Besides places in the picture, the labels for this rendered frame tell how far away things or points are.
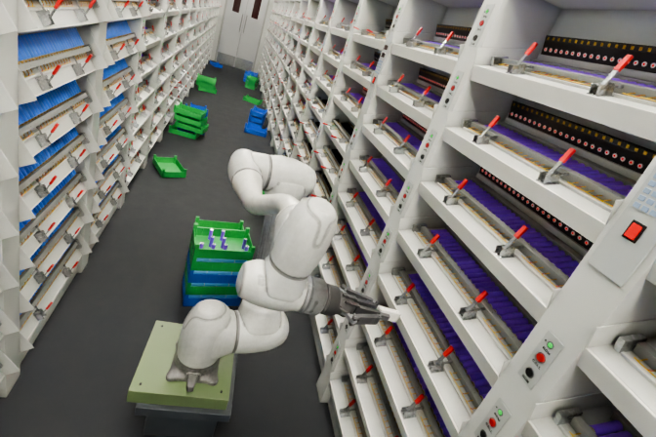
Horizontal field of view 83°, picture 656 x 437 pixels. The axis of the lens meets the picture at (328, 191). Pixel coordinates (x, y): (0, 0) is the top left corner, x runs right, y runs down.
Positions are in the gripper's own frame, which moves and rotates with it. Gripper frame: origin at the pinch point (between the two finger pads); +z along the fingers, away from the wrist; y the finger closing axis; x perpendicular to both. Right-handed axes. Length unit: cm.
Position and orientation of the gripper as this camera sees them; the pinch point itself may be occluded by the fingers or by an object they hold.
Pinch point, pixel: (387, 314)
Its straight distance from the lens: 104.9
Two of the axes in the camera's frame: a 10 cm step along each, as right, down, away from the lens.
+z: 8.7, 3.3, 3.8
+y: 2.1, 4.4, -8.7
